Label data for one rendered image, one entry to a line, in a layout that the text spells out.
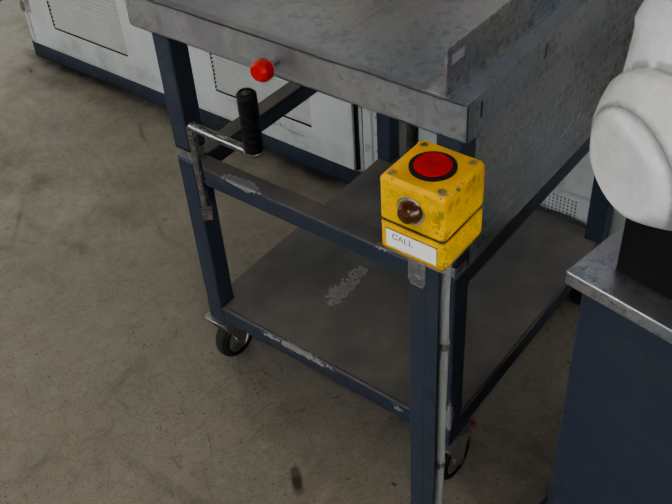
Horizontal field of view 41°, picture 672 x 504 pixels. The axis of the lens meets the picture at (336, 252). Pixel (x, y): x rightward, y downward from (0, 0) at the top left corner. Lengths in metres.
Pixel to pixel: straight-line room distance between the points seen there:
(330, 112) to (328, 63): 1.06
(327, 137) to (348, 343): 0.76
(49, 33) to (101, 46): 0.26
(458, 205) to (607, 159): 0.19
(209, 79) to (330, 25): 1.28
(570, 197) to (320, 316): 0.62
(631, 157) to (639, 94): 0.05
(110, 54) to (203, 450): 1.44
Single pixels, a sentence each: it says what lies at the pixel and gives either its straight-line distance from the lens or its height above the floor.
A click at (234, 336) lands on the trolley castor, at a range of 1.92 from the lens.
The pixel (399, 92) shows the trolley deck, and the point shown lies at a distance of 1.18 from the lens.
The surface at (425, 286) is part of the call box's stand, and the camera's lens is 1.01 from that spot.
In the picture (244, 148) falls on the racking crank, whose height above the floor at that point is 0.67.
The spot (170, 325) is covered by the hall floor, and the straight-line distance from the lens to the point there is 2.08.
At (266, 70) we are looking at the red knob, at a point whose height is 0.82.
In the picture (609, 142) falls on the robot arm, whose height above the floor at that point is 1.02.
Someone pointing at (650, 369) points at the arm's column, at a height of 0.66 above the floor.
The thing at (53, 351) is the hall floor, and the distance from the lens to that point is 2.11.
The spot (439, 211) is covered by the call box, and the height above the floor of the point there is 0.88.
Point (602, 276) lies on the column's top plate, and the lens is 1.04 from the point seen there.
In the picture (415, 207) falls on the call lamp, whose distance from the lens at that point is 0.91.
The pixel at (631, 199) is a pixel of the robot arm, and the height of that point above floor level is 0.98.
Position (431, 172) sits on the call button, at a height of 0.91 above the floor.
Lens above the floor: 1.45
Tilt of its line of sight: 41 degrees down
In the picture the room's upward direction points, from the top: 4 degrees counter-clockwise
